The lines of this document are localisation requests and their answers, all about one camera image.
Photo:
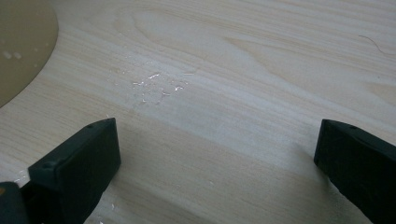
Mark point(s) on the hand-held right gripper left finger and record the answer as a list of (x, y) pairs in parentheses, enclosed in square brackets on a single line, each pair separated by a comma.
[(77, 161)]

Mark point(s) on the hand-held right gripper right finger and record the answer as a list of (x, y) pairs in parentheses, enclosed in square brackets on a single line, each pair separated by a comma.
[(361, 165)]

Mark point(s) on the thin hair strand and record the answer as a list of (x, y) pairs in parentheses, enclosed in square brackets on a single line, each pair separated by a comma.
[(375, 44)]

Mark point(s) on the beige round plate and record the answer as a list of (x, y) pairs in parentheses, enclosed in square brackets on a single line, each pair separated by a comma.
[(21, 43)]

